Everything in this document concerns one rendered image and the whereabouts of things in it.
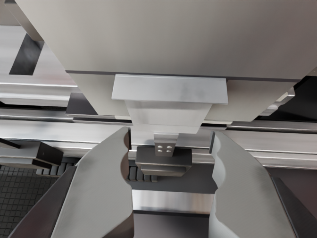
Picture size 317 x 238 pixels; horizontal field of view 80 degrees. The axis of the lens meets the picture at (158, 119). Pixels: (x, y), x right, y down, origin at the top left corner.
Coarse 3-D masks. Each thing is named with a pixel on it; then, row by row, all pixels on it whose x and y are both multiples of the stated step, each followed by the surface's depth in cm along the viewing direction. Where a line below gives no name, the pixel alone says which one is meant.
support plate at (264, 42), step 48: (48, 0) 9; (96, 0) 9; (144, 0) 9; (192, 0) 9; (240, 0) 9; (288, 0) 9; (96, 48) 12; (144, 48) 12; (192, 48) 12; (240, 48) 12; (288, 48) 12; (96, 96) 18; (240, 96) 17
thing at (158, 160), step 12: (156, 132) 27; (168, 132) 27; (156, 144) 32; (168, 144) 32; (144, 156) 40; (156, 156) 40; (168, 156) 40; (180, 156) 40; (144, 168) 40; (156, 168) 40; (168, 168) 40; (180, 168) 40
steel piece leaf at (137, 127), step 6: (138, 126) 25; (144, 126) 25; (150, 126) 25; (156, 126) 25; (162, 126) 24; (168, 126) 24; (174, 126) 24; (180, 126) 24; (186, 126) 24; (192, 126) 24; (174, 132) 26; (180, 132) 26; (186, 132) 26; (192, 132) 26
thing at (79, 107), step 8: (72, 96) 24; (80, 96) 24; (72, 104) 23; (80, 104) 23; (88, 104) 23; (72, 112) 23; (80, 112) 23; (88, 112) 23; (96, 112) 23; (80, 120) 25; (88, 120) 25; (96, 120) 25; (104, 120) 25; (112, 120) 25; (120, 120) 25; (128, 120) 25; (200, 128) 25; (208, 128) 25; (216, 128) 25; (224, 128) 25
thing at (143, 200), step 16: (144, 192) 21; (160, 192) 21; (176, 192) 21; (144, 208) 20; (160, 208) 20; (176, 208) 20; (192, 208) 20; (208, 208) 20; (144, 224) 19; (160, 224) 19; (176, 224) 19; (192, 224) 19; (208, 224) 19
